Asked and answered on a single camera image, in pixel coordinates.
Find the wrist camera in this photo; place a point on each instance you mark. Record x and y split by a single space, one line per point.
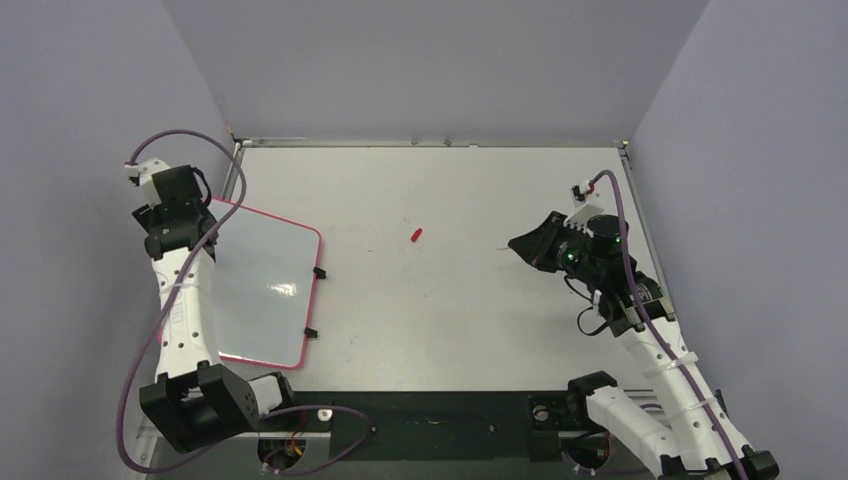
585 207
141 175

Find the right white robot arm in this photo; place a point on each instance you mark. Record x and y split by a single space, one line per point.
696 439

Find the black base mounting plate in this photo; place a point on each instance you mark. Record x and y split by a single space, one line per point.
539 426

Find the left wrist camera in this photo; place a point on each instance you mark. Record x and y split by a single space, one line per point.
141 175

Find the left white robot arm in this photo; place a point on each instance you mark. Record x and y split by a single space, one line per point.
195 400

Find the pink framed whiteboard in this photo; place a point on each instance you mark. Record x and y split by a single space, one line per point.
249 302

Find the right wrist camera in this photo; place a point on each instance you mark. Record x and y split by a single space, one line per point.
585 207

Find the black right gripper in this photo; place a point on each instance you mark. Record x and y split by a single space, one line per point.
553 242

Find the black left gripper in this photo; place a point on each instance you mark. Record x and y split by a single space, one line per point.
152 215

